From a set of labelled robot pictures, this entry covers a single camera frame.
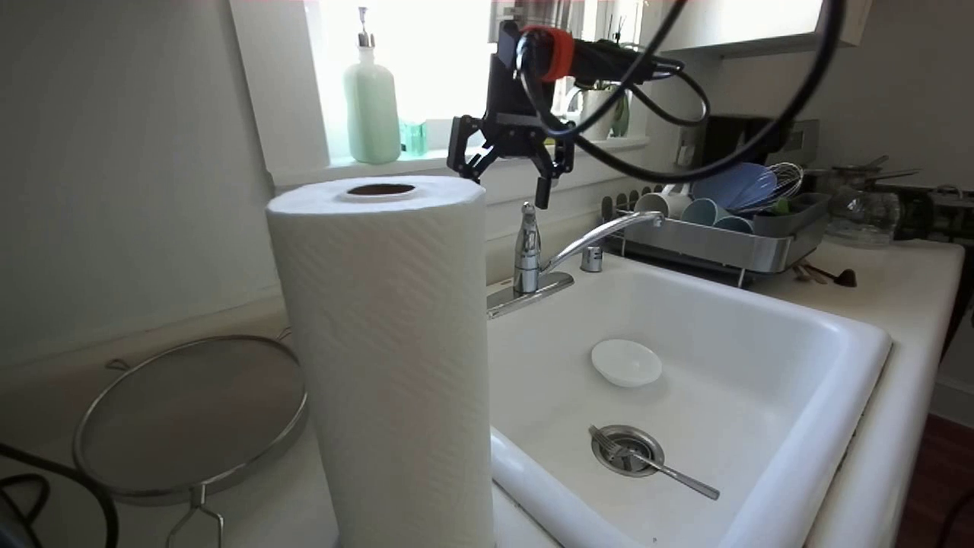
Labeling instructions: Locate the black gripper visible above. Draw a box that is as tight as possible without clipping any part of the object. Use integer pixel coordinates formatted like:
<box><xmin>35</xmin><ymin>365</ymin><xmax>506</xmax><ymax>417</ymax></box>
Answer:
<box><xmin>445</xmin><ymin>20</ymin><xmax>578</xmax><ymax>210</ymax></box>

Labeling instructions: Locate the chrome faucet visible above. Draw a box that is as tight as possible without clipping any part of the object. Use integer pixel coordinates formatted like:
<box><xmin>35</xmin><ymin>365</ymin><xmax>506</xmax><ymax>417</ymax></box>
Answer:
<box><xmin>484</xmin><ymin>197</ymin><xmax>666</xmax><ymax>318</ymax></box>

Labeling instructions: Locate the green soap dispenser bottle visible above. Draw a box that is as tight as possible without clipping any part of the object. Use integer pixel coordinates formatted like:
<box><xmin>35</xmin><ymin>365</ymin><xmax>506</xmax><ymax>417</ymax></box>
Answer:
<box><xmin>342</xmin><ymin>3</ymin><xmax>406</xmax><ymax>168</ymax></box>

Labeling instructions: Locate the small teal glass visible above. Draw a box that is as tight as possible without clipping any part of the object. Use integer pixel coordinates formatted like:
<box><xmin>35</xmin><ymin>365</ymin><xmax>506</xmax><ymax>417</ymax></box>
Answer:
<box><xmin>398</xmin><ymin>117</ymin><xmax>428</xmax><ymax>159</ymax></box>

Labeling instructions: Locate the white mug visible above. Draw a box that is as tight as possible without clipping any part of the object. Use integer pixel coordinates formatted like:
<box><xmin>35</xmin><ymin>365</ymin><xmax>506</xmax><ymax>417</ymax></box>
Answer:
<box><xmin>636</xmin><ymin>178</ymin><xmax>693</xmax><ymax>223</ymax></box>

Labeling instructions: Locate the teal cup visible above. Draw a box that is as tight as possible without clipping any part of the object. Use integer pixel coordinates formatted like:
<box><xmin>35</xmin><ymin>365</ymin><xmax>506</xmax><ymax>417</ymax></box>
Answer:
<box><xmin>678</xmin><ymin>196</ymin><xmax>724</xmax><ymax>228</ymax></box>
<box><xmin>713</xmin><ymin>210</ymin><xmax>759</xmax><ymax>237</ymax></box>

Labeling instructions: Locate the white paper towel roll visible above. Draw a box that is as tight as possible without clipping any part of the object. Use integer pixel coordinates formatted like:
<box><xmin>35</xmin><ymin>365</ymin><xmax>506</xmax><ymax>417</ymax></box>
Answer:
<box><xmin>265</xmin><ymin>174</ymin><xmax>495</xmax><ymax>548</ymax></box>

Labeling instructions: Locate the blue bowl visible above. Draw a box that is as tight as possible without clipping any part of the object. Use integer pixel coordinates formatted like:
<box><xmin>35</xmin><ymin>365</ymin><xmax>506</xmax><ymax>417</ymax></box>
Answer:
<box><xmin>690</xmin><ymin>160</ymin><xmax>787</xmax><ymax>215</ymax></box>

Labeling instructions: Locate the white round lid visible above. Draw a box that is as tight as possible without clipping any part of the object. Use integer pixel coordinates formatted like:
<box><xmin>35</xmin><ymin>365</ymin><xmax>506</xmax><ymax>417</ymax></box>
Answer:
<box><xmin>589</xmin><ymin>335</ymin><xmax>666</xmax><ymax>391</ymax></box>

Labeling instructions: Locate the grey dish rack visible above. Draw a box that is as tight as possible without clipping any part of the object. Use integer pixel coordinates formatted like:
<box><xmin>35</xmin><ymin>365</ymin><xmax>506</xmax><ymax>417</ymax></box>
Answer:
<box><xmin>602</xmin><ymin>185</ymin><xmax>831</xmax><ymax>287</ymax></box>

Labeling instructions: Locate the black appliance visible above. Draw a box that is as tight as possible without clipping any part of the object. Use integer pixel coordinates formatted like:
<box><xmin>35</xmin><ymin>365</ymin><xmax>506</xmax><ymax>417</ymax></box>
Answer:
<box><xmin>696</xmin><ymin>112</ymin><xmax>818</xmax><ymax>174</ymax></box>

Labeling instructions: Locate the metal sink drain strainer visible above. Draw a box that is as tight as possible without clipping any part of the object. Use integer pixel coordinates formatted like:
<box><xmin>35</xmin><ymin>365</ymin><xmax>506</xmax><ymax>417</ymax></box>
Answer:
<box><xmin>589</xmin><ymin>424</ymin><xmax>666</xmax><ymax>480</ymax></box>

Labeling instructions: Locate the white sink basin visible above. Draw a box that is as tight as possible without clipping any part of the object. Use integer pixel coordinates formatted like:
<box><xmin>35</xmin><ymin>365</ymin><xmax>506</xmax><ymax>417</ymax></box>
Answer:
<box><xmin>484</xmin><ymin>246</ymin><xmax>896</xmax><ymax>548</ymax></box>

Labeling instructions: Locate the black spoon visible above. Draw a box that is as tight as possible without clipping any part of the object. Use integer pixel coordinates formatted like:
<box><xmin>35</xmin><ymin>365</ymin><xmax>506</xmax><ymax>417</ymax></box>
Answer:
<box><xmin>801</xmin><ymin>257</ymin><xmax>861</xmax><ymax>288</ymax></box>

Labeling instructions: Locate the clear glass jar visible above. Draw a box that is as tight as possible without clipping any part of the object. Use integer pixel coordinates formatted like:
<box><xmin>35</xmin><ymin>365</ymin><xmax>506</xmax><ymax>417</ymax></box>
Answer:
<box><xmin>825</xmin><ymin>183</ymin><xmax>905</xmax><ymax>246</ymax></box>

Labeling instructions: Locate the metal spoon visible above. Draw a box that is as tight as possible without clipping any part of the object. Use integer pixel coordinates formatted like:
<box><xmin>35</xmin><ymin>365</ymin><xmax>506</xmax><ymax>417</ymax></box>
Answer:
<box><xmin>617</xmin><ymin>443</ymin><xmax>724</xmax><ymax>503</ymax></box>

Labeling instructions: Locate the round metal mesh strainer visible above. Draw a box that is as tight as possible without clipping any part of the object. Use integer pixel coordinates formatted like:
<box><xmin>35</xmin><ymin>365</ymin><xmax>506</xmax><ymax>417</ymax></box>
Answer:
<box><xmin>69</xmin><ymin>333</ymin><xmax>315</xmax><ymax>548</ymax></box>

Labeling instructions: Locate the black wrist camera orange plug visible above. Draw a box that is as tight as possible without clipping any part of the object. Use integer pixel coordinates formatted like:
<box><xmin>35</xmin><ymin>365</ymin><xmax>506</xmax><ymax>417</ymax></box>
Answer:
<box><xmin>523</xmin><ymin>25</ymin><xmax>686</xmax><ymax>88</ymax></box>

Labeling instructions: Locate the white window frame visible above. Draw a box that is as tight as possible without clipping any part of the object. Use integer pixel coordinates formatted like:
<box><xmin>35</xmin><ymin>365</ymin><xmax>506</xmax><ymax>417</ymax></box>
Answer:
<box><xmin>226</xmin><ymin>0</ymin><xmax>653</xmax><ymax>192</ymax></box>

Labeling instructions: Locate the white wall cabinet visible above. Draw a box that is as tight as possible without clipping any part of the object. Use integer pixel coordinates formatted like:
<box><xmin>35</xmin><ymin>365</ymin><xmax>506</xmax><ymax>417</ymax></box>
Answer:
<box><xmin>657</xmin><ymin>0</ymin><xmax>878</xmax><ymax>56</ymax></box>

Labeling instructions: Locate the thick black looped cable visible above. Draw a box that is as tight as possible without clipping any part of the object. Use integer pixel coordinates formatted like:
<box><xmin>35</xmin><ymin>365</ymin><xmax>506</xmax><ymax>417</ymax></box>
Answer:
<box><xmin>0</xmin><ymin>440</ymin><xmax>123</xmax><ymax>548</ymax></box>

